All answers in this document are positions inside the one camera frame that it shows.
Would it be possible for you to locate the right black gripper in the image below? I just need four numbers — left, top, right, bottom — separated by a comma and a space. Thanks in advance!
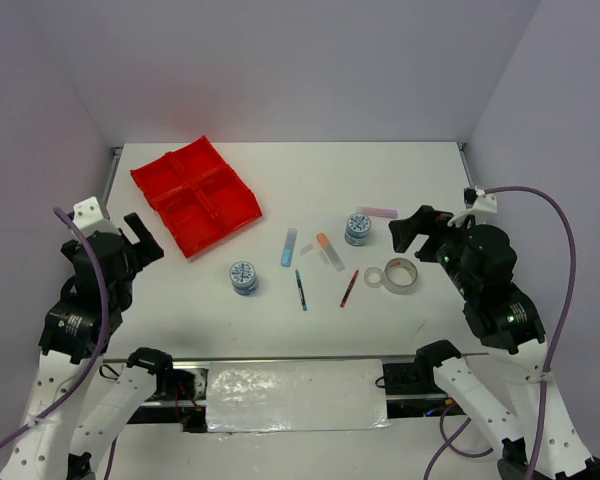
387, 201, 481, 294

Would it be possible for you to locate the red pen refill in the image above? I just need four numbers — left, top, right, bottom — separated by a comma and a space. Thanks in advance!
339, 269, 360, 308

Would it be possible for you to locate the clear plastic pen cap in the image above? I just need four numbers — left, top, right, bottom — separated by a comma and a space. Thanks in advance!
300, 243, 314, 256

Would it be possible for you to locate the blue pen refill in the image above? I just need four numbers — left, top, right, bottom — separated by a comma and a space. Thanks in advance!
294, 269, 308, 312

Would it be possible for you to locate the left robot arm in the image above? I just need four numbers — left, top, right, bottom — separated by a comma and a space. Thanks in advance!
0, 197, 176, 479

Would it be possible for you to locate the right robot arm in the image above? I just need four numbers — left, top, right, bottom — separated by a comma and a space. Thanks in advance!
389, 205, 600, 479

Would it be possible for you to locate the pink highlighter marker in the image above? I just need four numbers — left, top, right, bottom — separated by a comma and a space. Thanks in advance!
356, 206, 398, 219

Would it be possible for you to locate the large clear tape roll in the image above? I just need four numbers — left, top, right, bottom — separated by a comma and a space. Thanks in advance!
382, 258, 418, 295

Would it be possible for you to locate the blue paint jar right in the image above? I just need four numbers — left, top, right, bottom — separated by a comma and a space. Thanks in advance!
344, 213, 372, 247

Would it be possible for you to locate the blue paint jar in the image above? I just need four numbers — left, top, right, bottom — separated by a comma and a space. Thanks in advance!
344, 213, 372, 247
229, 261, 258, 296

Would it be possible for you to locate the small clear tape roll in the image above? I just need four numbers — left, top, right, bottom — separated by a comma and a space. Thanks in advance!
363, 267, 383, 288

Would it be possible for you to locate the red four-compartment tray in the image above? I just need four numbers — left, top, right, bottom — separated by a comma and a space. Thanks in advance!
130, 136, 262, 259

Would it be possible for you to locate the orange highlighter marker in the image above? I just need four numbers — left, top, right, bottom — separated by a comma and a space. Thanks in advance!
316, 232, 345, 271

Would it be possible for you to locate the blue paint jar left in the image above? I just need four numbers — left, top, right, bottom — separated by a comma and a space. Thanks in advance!
229, 261, 258, 296

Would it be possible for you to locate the blue highlighter marker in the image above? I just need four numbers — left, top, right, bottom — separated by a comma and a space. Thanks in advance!
280, 227, 297, 268

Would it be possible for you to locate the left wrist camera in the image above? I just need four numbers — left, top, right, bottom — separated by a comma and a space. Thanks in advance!
73, 196, 111, 237

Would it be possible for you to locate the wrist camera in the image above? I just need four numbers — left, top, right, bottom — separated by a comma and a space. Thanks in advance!
73, 196, 111, 237
447, 188, 498, 228

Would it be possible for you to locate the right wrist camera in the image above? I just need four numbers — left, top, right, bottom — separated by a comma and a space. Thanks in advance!
447, 188, 498, 228

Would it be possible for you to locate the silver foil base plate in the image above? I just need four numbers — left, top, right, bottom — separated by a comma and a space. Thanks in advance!
206, 359, 390, 433

